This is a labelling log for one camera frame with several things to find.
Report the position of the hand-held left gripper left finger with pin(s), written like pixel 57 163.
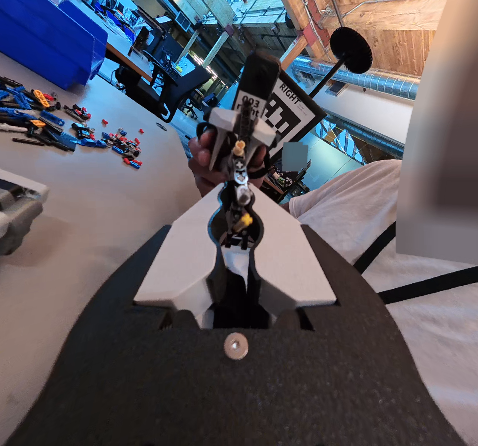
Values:
pixel 179 263

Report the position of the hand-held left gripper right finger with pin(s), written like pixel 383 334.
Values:
pixel 291 263

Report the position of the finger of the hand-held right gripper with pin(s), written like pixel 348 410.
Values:
pixel 222 123
pixel 266 132

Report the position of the small black lego assembly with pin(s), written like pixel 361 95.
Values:
pixel 241 177

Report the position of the grey black lego assembly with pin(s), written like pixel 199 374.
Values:
pixel 18 207

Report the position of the pile of mixed lego pieces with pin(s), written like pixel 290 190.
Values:
pixel 48 121

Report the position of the person's right hand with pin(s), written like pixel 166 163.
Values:
pixel 201 158

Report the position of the black office chair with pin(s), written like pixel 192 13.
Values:
pixel 175 87

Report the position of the black table grommet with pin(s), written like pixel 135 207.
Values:
pixel 161 126

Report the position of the black disc stand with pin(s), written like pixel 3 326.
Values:
pixel 351 50

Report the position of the wooden edged desk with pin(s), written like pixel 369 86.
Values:
pixel 119 48

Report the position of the blue plastic bin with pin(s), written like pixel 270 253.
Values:
pixel 41 35

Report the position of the silver ventilation duct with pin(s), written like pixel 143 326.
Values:
pixel 358 78
pixel 369 138

